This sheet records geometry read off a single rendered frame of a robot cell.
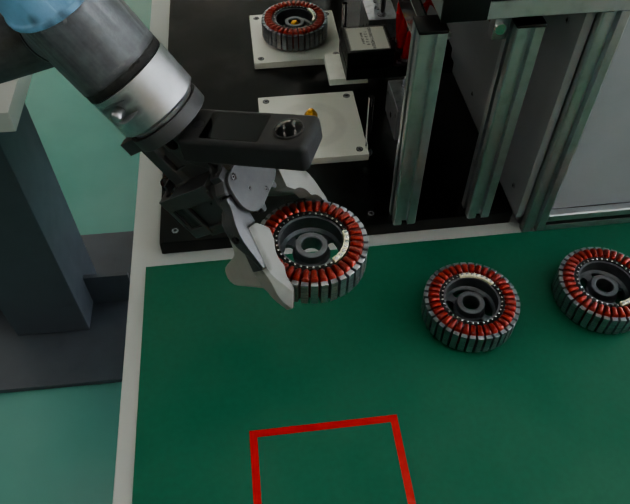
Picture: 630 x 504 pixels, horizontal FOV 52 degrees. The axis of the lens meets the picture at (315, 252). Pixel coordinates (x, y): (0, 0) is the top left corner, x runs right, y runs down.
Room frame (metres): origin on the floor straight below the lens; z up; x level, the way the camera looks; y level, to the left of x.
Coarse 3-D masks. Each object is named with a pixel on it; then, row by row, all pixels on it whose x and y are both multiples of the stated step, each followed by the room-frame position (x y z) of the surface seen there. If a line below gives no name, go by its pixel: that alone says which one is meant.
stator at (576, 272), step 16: (576, 256) 0.51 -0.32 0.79; (592, 256) 0.51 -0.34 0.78; (608, 256) 0.51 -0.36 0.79; (560, 272) 0.49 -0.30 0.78; (576, 272) 0.48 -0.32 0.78; (592, 272) 0.50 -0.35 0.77; (608, 272) 0.50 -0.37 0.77; (624, 272) 0.49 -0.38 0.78; (560, 288) 0.46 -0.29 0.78; (576, 288) 0.46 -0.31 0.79; (592, 288) 0.47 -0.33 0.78; (608, 288) 0.47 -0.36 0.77; (624, 288) 0.47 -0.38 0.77; (560, 304) 0.45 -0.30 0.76; (576, 304) 0.44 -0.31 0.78; (592, 304) 0.44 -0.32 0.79; (608, 304) 0.44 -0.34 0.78; (624, 304) 0.44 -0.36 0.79; (576, 320) 0.43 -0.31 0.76; (592, 320) 0.42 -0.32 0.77; (608, 320) 0.42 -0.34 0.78; (624, 320) 0.42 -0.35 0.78
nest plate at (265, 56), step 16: (256, 16) 1.07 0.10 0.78; (256, 32) 1.02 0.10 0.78; (336, 32) 1.02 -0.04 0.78; (256, 48) 0.97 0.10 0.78; (272, 48) 0.97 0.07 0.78; (320, 48) 0.97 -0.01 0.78; (336, 48) 0.97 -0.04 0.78; (256, 64) 0.92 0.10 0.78; (272, 64) 0.93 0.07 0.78; (288, 64) 0.93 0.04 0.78; (304, 64) 0.93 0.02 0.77; (320, 64) 0.94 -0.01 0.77
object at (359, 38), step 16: (352, 32) 0.79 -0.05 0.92; (368, 32) 0.79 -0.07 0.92; (384, 32) 0.79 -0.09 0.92; (352, 48) 0.75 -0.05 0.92; (368, 48) 0.75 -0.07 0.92; (384, 48) 0.75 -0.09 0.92; (336, 64) 0.77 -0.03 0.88; (352, 64) 0.74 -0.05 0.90; (368, 64) 0.74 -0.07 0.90; (384, 64) 0.75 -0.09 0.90; (400, 64) 0.75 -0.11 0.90; (448, 64) 0.75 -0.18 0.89; (336, 80) 0.74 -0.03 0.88; (352, 80) 0.74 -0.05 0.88
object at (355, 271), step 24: (288, 216) 0.45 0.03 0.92; (312, 216) 0.45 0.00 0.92; (336, 216) 0.45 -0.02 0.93; (288, 240) 0.43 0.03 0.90; (312, 240) 0.43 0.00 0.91; (336, 240) 0.43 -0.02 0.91; (360, 240) 0.42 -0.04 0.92; (288, 264) 0.38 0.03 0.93; (312, 264) 0.40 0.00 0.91; (336, 264) 0.38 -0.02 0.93; (360, 264) 0.39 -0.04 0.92; (312, 288) 0.36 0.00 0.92; (336, 288) 0.37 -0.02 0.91
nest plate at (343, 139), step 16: (288, 96) 0.83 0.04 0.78; (304, 96) 0.83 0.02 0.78; (320, 96) 0.83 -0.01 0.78; (336, 96) 0.83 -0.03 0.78; (352, 96) 0.83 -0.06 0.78; (272, 112) 0.80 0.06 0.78; (288, 112) 0.80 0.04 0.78; (304, 112) 0.80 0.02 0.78; (320, 112) 0.80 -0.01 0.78; (336, 112) 0.80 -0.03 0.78; (352, 112) 0.80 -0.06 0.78; (336, 128) 0.76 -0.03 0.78; (352, 128) 0.76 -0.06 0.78; (320, 144) 0.72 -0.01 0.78; (336, 144) 0.72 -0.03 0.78; (352, 144) 0.72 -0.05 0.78; (320, 160) 0.69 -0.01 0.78; (336, 160) 0.70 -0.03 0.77; (352, 160) 0.70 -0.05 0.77
